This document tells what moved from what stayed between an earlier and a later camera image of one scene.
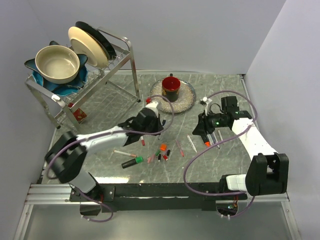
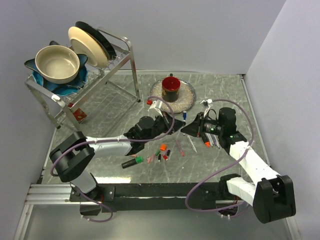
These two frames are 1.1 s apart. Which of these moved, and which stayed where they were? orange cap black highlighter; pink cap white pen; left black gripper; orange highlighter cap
Moved: left black gripper
Stayed: pink cap white pen; orange cap black highlighter; orange highlighter cap
